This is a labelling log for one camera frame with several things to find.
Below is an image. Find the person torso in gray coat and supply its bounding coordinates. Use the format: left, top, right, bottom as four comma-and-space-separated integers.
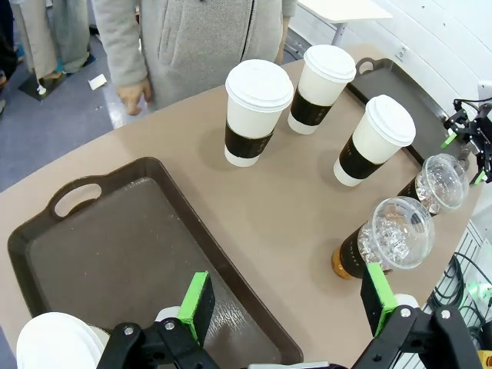
136, 0, 298, 111

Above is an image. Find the white plug with green light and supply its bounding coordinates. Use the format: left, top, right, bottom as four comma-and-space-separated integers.
466, 281, 492, 309

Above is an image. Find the iced coffee cup dome lid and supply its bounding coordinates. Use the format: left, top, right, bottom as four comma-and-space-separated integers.
331, 196, 436, 281
397, 153, 470, 217

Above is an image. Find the white table with metal leg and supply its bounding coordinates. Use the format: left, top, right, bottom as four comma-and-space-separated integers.
296, 0, 394, 48

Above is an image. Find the person right forearm gray sleeve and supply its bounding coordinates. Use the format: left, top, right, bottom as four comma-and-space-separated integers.
93, 0, 151, 88

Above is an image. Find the black cable bundle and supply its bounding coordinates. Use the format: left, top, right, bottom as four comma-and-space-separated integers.
433, 251, 492, 339

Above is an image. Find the person right hand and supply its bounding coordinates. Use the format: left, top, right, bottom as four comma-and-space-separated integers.
116, 76, 153, 117

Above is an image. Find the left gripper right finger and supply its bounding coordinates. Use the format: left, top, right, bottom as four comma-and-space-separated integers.
351, 262, 485, 369

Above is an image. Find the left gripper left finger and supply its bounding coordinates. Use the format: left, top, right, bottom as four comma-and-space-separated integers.
98, 271, 222, 369

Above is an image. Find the white lidded paper coffee cup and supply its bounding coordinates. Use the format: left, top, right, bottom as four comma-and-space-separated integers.
333, 94, 417, 188
287, 44, 357, 136
224, 58, 295, 168
15, 311, 111, 369

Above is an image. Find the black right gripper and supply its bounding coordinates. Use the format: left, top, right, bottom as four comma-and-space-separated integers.
440, 98, 492, 188

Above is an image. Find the brown plastic serving tray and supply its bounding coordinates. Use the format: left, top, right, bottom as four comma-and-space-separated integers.
7, 156, 304, 367
345, 57, 470, 176

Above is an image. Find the bystander in beige trousers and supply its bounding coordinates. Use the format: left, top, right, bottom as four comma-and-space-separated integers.
18, 0, 94, 101

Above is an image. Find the bystander in dark clothes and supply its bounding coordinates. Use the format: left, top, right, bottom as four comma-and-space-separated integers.
0, 0, 19, 116

